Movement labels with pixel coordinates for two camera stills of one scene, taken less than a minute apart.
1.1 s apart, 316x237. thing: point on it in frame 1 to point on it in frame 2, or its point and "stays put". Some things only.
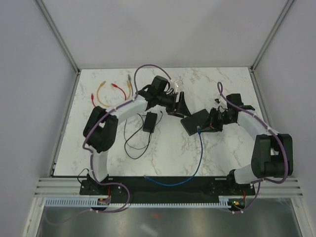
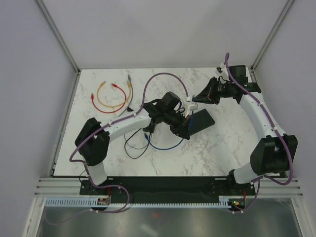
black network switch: x=191 y=123 stays put
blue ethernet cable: x=199 y=131 to x=147 y=138
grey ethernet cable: x=131 y=85 stays put
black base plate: x=126 y=188 stays put
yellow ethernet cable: x=102 y=84 stays put
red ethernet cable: x=92 y=95 stays put
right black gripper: x=212 y=125 to x=207 y=95
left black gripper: x=182 y=110 to x=182 y=129
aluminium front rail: x=71 y=185 stays put
